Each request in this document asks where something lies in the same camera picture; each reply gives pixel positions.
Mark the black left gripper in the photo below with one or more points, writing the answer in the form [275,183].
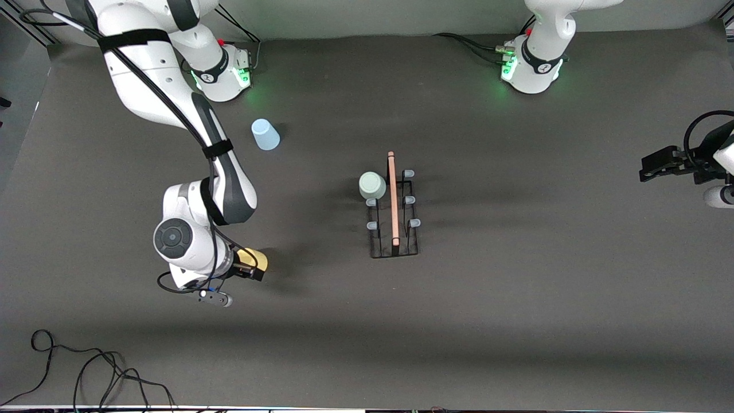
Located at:
[695,161]

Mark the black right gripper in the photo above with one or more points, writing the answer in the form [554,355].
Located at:
[245,272]

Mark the yellow plastic cup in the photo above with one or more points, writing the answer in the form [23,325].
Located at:
[257,257]

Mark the pale green plastic cup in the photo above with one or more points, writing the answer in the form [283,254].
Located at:
[373,185]

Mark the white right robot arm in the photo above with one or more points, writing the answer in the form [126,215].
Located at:
[149,69]

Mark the light blue plastic cup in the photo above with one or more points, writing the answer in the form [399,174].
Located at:
[265,135]

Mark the dark grey table mat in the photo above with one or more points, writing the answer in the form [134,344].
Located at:
[459,315]

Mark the black aluminium frame rail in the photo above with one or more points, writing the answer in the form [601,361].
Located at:
[728,23]
[43,32]

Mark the small black bracket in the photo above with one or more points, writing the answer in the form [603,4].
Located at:
[4,102]

